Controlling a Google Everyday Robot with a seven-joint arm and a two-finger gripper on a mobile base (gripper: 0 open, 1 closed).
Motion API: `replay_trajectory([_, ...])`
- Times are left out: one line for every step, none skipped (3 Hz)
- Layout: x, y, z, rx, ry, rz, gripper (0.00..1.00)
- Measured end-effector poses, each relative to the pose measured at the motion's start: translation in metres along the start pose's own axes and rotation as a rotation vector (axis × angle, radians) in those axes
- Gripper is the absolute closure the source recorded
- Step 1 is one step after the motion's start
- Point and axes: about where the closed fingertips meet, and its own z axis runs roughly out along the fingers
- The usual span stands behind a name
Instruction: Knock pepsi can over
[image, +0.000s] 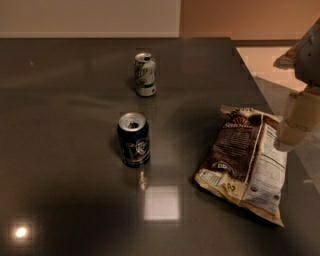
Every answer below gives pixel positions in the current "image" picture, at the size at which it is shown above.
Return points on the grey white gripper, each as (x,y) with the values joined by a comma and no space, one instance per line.
(309,61)

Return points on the dark blue pepsi can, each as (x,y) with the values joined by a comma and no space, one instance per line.
(133,133)

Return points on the white green soda can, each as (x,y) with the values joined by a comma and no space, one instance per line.
(145,74)

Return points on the brown chip bag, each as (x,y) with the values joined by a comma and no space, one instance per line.
(243,166)

